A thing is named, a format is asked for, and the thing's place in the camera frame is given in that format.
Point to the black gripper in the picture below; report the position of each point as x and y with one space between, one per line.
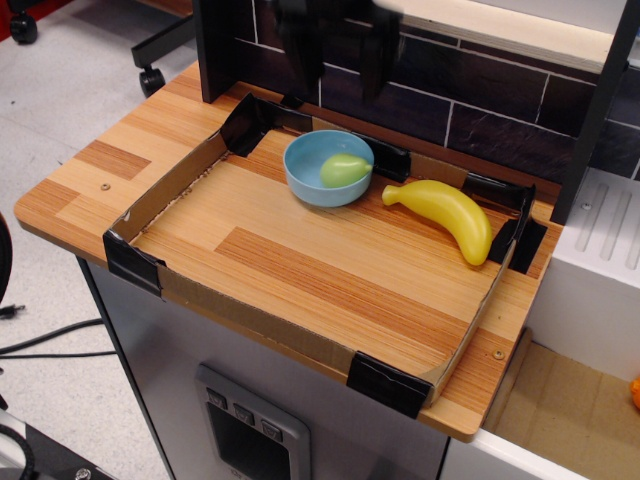
302 24

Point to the green toy pear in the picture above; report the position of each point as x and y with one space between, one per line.
343 169

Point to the light blue bowl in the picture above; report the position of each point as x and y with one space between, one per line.
304 157

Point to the yellow toy banana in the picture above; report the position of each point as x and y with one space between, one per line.
450 208

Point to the black chair base with caster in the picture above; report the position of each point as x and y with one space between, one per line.
162 43

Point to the black caster wheel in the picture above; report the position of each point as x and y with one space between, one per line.
23 29

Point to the grey toy oven panel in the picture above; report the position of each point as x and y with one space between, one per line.
251 437

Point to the white toy sink unit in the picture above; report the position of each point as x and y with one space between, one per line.
564 409

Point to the orange toy fruit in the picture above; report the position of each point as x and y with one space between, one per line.
634 388

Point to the black left frame post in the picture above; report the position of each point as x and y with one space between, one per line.
215 40

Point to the black frame post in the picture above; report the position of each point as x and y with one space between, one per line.
611 74
215 40

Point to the black right frame post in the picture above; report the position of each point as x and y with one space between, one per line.
611 74

